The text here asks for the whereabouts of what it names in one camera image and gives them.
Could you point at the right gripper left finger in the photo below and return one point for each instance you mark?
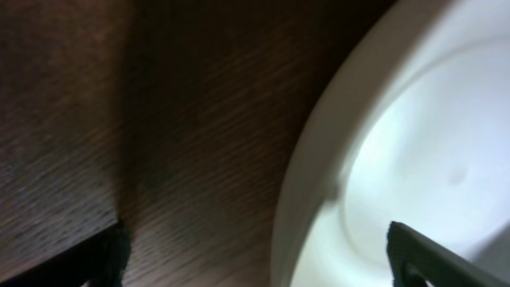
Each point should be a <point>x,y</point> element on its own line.
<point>99,261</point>

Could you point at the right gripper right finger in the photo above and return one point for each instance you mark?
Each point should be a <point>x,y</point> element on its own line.
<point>417,261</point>

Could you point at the cream white bowl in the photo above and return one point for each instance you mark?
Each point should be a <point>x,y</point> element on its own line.
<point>413,128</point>

